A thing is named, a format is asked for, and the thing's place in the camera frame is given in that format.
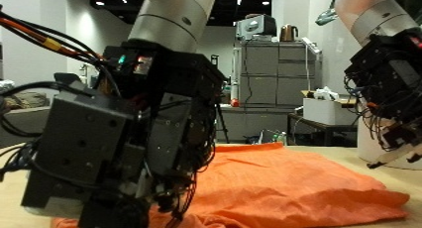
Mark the silver cable plug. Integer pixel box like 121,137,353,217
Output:
314,8,341,27

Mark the silver foil bundle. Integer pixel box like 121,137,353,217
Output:
0,78,17,93

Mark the green plastic bottle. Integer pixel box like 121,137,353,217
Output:
271,131,287,146

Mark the copper kettle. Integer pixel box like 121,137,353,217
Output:
278,23,301,43

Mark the red black cable bundle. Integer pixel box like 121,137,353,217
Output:
0,4,106,65

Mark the white plastic bag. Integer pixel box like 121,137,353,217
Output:
313,85,341,101

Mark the white power strip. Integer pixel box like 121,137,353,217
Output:
301,37,322,55

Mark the grey filing cabinet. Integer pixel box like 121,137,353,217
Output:
238,41,322,108

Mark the grey sofa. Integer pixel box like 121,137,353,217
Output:
0,105,52,149

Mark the grey box appliance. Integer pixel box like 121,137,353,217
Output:
234,13,278,42

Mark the orange shirt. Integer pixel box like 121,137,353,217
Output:
52,142,411,228

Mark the white cardboard box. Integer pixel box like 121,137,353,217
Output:
302,89,358,125

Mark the dark side table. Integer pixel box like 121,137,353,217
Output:
287,112,358,147

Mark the grey low cabinet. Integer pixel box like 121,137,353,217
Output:
215,103,305,145

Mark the brown sofa cushion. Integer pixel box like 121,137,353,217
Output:
4,91,49,110

